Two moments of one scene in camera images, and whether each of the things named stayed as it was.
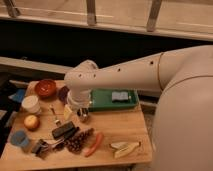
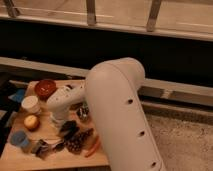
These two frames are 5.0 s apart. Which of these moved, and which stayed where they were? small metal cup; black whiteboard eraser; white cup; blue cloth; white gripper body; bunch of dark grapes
Moved: black whiteboard eraser; white gripper body
Stayed: white cup; bunch of dark grapes; blue cloth; small metal cup
